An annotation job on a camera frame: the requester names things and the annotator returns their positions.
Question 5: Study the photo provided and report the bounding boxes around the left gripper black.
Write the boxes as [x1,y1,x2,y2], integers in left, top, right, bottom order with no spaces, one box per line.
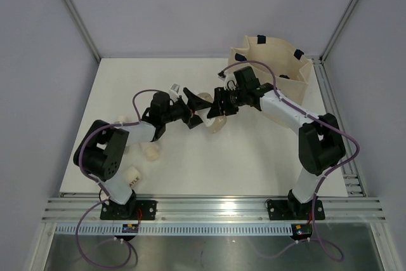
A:
[162,88,212,128]

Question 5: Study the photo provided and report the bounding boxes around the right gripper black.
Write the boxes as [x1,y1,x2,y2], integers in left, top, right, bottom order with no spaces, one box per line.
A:
[208,86,247,118]

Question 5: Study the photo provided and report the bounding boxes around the clear amber liquid bottle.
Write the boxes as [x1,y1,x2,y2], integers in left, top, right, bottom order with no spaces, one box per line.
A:
[196,91,228,134]

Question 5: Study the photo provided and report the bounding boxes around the cream tube bottle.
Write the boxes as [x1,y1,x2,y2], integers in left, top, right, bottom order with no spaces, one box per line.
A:
[140,142,160,162]

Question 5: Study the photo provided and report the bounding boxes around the beige canvas tote bag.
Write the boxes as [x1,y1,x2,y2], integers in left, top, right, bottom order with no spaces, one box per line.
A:
[228,35,313,105]

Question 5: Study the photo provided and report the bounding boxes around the pale bottle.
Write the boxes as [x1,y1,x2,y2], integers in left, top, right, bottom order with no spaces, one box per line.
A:
[114,115,132,126]

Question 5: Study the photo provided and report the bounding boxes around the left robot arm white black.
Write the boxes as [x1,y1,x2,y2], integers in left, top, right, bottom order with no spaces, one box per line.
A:
[73,88,212,220]

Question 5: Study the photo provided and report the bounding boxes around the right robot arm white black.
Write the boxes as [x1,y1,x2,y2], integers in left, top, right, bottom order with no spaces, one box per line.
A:
[207,66,346,219]

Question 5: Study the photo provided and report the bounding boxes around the cream bottle with lettering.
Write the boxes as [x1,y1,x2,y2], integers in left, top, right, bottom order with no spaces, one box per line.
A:
[122,165,143,189]

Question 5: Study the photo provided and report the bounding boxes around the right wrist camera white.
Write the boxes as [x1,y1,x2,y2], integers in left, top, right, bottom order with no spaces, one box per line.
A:
[218,72,238,91]

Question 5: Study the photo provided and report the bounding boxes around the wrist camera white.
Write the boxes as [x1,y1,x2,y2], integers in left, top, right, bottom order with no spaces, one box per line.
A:
[169,84,180,99]
[218,72,238,91]

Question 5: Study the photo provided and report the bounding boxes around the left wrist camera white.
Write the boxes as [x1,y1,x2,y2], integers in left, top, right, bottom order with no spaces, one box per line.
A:
[169,84,180,99]

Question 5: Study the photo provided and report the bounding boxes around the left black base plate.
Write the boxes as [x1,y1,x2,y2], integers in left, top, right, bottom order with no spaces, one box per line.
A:
[100,200,157,221]

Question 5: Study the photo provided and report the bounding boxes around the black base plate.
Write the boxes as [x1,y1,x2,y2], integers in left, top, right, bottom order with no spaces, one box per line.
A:
[100,200,157,221]
[265,199,326,221]

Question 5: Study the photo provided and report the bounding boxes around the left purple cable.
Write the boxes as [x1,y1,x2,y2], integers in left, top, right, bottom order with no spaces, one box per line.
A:
[75,88,159,267]

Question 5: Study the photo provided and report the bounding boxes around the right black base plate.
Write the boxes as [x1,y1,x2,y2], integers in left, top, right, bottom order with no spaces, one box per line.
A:
[265,199,326,221]

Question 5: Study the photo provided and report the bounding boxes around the aluminium mounting rail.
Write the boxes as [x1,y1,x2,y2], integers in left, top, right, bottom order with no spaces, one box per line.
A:
[42,197,386,223]

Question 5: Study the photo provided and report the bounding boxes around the white slotted cable duct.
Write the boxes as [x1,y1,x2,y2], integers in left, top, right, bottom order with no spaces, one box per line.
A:
[55,223,292,236]

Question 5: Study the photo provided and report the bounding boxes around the left aluminium frame post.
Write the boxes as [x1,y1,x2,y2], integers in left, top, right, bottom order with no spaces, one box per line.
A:
[61,0,102,63]

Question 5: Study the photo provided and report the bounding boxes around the aluminium frame post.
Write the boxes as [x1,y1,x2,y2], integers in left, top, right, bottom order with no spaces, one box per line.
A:
[319,0,361,63]
[61,0,102,63]

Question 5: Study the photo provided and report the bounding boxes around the right aluminium frame post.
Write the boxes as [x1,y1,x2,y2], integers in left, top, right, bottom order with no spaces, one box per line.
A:
[319,0,361,63]

